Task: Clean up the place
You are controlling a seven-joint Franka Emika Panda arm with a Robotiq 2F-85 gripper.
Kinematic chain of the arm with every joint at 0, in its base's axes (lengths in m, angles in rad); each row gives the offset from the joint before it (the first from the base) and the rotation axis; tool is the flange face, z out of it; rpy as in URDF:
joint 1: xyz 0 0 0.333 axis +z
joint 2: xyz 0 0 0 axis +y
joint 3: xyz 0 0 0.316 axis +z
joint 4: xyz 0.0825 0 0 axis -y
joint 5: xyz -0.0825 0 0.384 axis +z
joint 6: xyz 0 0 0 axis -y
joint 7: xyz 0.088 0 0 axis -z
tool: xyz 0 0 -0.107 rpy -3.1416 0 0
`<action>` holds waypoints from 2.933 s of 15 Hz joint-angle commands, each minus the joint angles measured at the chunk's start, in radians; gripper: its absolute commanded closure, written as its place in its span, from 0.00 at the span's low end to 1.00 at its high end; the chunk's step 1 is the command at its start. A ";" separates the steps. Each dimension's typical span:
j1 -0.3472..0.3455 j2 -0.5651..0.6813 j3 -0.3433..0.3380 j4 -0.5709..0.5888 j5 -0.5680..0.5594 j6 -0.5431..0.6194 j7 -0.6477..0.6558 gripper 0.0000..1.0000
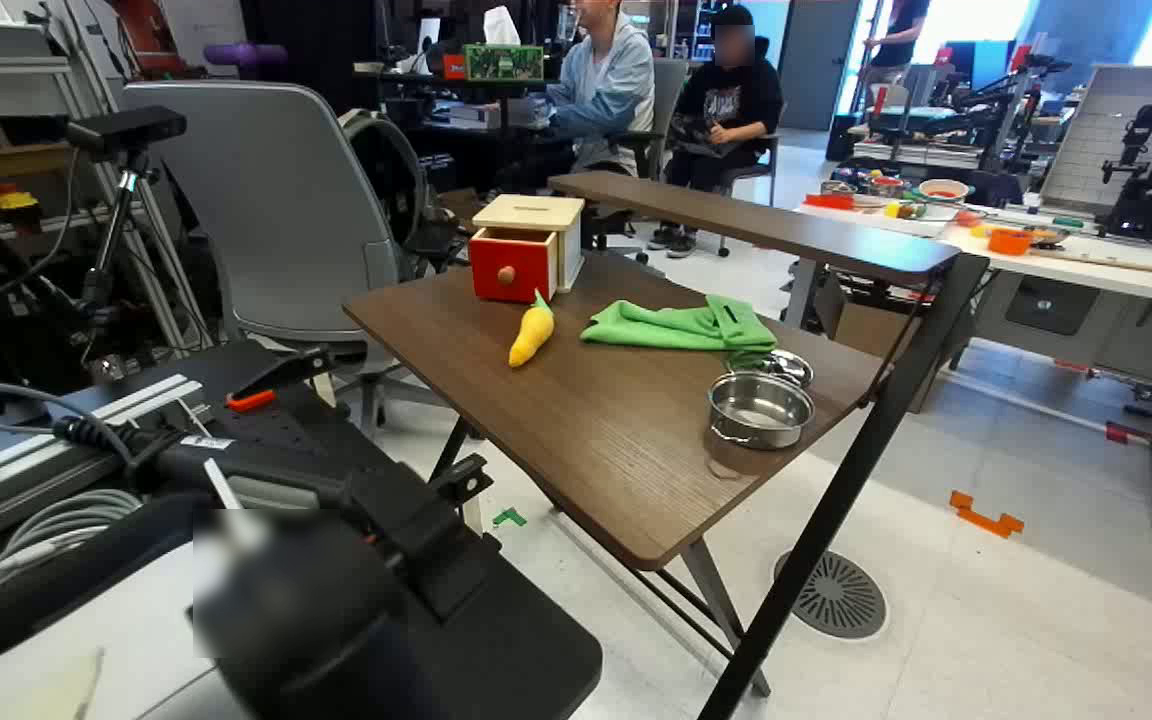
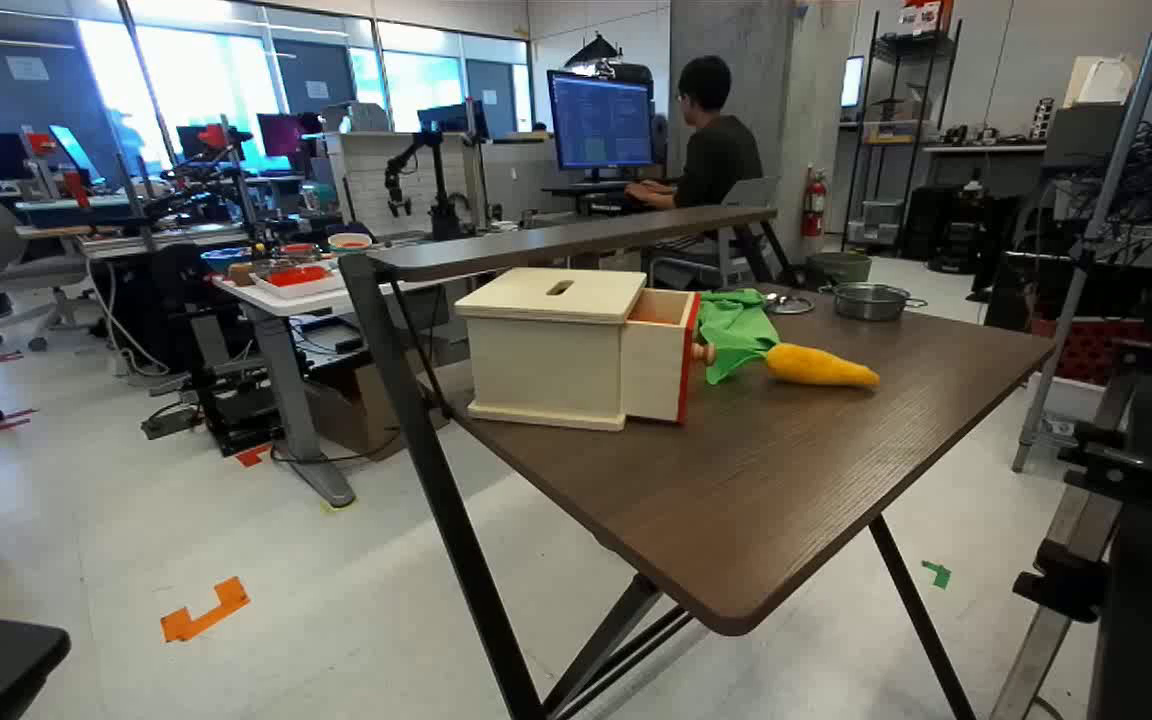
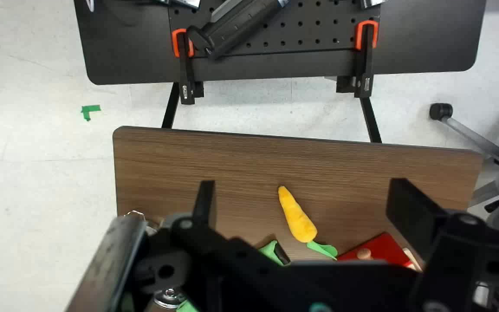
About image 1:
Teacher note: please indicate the yellow plush carrot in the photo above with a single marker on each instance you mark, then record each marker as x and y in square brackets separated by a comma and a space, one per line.
[534, 337]

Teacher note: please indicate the green cloth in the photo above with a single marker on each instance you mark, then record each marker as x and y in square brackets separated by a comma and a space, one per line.
[682, 326]

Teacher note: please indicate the red wooden drawer box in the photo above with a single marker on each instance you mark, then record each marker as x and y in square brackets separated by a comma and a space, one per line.
[510, 267]

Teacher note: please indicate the green floor marker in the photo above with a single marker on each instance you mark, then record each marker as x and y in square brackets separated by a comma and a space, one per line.
[510, 519]

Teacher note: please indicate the steel bowl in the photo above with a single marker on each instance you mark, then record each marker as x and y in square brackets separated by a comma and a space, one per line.
[740, 428]

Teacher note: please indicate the steel lid with knob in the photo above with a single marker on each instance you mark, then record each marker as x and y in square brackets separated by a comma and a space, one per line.
[789, 362]

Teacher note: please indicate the black round wheel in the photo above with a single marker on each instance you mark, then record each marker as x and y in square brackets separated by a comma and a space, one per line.
[399, 173]

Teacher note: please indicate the seated person light-blue shirt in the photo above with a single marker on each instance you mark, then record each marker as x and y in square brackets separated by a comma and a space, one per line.
[609, 83]

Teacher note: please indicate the red object on white table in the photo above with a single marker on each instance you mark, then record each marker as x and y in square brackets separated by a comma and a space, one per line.
[834, 202]

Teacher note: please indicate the seated person black shirt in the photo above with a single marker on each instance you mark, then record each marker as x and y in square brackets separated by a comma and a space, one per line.
[729, 99]

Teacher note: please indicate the green box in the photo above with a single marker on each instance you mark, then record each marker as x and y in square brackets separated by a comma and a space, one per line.
[502, 63]

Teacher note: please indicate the grey office chair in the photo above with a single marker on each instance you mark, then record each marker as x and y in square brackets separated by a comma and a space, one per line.
[269, 202]

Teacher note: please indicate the round metal floor drain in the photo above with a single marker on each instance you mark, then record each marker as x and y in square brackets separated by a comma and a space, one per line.
[837, 599]

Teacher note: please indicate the orange floor marker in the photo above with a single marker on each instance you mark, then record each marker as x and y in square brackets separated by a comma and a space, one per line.
[985, 519]

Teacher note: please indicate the orange plastic object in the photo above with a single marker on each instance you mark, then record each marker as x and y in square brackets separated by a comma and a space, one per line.
[1011, 241]

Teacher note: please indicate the purple object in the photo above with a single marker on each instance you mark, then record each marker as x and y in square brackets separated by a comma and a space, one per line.
[247, 52]

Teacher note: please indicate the standing person dark shirt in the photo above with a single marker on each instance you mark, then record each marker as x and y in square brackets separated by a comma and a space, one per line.
[896, 35]

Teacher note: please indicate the white work table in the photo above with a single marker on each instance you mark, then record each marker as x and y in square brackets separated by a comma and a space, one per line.
[1081, 300]

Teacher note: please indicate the brown table with black frame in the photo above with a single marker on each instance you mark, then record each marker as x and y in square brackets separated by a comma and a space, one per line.
[600, 427]

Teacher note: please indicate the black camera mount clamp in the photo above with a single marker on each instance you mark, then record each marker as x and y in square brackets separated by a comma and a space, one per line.
[379, 601]

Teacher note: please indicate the aluminium rail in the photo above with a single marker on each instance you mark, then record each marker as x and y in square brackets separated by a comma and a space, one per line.
[56, 441]

